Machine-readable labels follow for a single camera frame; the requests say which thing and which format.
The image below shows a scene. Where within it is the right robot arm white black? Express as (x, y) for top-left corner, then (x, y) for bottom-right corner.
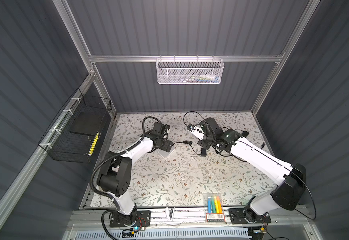
(187, 118), (307, 223)

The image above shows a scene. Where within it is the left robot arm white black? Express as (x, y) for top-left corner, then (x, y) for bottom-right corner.
(90, 119), (173, 217)

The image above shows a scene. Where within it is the floral table mat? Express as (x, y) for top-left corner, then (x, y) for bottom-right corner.
(109, 112), (274, 207)

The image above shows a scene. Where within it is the box of coloured markers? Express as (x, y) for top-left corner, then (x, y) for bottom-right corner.
(203, 193), (225, 223)

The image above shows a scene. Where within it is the black pad in basket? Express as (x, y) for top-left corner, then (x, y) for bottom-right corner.
(69, 112), (103, 137)

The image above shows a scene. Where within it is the black corrugated cable conduit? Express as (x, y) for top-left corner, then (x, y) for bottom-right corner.
(89, 116), (163, 240)

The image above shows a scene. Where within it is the white wire mesh basket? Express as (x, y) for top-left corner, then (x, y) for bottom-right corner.
(155, 58), (224, 85)

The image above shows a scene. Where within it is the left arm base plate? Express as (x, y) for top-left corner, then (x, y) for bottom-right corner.
(108, 211), (151, 228)

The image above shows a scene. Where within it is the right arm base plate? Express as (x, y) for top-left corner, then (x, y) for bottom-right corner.
(228, 208), (271, 224)

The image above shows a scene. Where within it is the black wire basket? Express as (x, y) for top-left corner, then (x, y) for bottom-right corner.
(39, 90), (112, 164)

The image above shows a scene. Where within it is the white perforated cable tray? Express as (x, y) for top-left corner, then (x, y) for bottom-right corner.
(73, 227), (250, 240)

